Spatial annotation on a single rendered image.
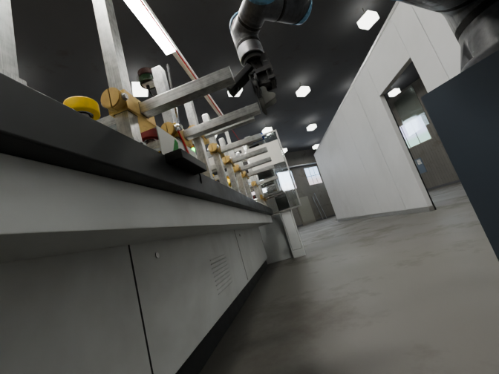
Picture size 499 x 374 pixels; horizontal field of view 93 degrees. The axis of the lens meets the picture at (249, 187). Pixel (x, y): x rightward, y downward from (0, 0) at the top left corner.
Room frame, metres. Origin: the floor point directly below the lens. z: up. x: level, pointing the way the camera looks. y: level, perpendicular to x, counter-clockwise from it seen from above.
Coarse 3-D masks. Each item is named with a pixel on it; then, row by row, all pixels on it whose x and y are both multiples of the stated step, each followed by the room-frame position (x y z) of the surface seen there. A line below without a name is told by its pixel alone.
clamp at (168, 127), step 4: (164, 124) 0.71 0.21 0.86; (168, 124) 0.71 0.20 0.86; (172, 124) 0.71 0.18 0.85; (164, 128) 0.71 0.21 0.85; (168, 128) 0.71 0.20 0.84; (172, 128) 0.71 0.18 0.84; (168, 132) 0.71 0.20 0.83; (172, 132) 0.71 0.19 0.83; (176, 132) 0.73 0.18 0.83; (180, 132) 0.76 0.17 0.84; (172, 136) 0.72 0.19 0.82; (176, 136) 0.73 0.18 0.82; (184, 140) 0.78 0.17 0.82; (188, 140) 0.80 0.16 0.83; (188, 144) 0.82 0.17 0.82
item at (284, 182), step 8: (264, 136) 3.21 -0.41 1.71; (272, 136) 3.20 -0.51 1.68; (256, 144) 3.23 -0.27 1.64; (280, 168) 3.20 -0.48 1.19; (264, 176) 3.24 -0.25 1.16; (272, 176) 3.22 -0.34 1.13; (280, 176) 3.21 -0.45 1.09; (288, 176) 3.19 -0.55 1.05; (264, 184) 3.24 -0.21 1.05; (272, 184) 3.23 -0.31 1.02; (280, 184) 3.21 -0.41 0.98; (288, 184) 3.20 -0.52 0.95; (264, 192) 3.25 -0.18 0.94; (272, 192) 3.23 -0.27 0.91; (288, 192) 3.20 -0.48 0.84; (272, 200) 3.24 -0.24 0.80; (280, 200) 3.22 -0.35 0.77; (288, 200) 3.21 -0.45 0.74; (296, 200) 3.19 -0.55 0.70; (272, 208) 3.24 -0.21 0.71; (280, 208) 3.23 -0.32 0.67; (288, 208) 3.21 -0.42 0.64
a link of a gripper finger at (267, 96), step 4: (260, 88) 0.73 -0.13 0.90; (264, 88) 0.73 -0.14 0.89; (264, 92) 0.73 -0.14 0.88; (268, 92) 0.73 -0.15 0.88; (272, 92) 0.72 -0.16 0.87; (264, 96) 0.73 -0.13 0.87; (268, 96) 0.73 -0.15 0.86; (272, 96) 0.73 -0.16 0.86; (260, 100) 0.72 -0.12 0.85; (264, 100) 0.73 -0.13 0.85; (268, 100) 0.73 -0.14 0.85; (260, 104) 0.73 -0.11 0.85; (264, 104) 0.73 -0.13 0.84; (264, 108) 0.74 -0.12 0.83; (264, 112) 0.74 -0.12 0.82
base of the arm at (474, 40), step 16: (496, 0) 0.34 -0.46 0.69; (480, 16) 0.36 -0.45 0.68; (496, 16) 0.34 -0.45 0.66; (464, 32) 0.39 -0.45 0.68; (480, 32) 0.36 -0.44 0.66; (496, 32) 0.34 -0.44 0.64; (464, 48) 0.41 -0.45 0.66; (480, 48) 0.37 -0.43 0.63; (496, 48) 0.35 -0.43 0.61; (464, 64) 0.41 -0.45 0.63
